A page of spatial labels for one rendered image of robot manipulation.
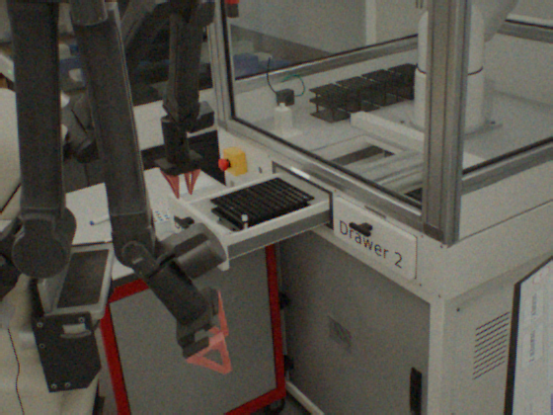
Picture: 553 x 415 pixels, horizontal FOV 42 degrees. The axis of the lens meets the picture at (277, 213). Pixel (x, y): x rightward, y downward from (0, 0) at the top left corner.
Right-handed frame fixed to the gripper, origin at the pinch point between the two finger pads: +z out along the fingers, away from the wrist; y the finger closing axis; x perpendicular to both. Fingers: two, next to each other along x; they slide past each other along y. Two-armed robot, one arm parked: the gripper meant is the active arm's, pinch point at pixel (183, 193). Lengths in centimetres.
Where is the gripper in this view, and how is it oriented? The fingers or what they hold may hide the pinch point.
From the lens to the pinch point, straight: 176.7
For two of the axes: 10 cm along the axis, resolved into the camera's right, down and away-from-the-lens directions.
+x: -5.5, -3.5, 7.6
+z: 0.7, 8.8, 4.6
